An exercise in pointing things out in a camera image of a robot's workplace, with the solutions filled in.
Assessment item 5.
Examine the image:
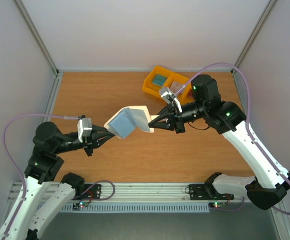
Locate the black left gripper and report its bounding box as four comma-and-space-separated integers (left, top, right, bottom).
54, 124, 116, 156

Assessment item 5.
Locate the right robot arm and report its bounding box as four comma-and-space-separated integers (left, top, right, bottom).
149, 74, 290, 210

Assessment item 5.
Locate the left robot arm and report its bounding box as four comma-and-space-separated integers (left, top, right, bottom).
0, 117, 114, 240

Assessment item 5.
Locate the teal card in bin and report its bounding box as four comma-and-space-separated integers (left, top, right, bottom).
152, 74, 168, 87

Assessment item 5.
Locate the yellow plastic bin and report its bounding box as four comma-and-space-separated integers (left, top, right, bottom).
142, 65, 194, 104

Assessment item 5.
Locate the left circuit board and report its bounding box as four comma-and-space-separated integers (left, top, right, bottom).
72, 201, 89, 211

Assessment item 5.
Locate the circuit board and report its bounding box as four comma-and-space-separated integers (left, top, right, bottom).
209, 201, 229, 209
72, 201, 89, 211

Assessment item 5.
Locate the right circuit board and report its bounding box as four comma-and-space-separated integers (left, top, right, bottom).
209, 201, 229, 209

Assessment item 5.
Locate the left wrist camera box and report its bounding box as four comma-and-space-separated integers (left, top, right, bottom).
77, 115, 92, 143

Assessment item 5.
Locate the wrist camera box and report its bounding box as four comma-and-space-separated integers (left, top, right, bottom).
159, 86, 182, 114
77, 115, 92, 143

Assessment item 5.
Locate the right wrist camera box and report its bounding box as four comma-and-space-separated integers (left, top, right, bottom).
159, 86, 182, 114

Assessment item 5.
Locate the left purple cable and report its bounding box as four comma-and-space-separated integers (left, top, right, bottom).
0, 113, 82, 240

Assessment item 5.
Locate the purple cable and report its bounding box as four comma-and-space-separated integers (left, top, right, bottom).
0, 113, 82, 240
169, 62, 290, 216

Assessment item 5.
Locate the grey slotted cable duct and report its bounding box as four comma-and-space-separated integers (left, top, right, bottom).
60, 202, 210, 214

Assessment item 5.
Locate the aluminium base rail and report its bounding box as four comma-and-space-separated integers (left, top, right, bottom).
8, 181, 250, 202

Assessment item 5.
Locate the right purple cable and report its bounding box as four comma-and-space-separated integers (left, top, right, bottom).
169, 62, 290, 216

